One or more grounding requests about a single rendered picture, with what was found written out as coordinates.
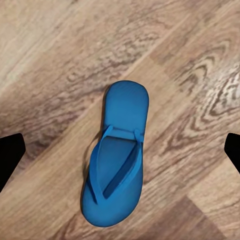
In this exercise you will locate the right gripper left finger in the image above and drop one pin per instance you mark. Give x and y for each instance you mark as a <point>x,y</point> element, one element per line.
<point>12,149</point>

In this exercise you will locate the sandal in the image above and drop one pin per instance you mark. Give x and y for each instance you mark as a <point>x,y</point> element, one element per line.
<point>115,179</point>

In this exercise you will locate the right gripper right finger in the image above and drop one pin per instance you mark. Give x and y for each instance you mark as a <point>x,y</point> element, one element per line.
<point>232,149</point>

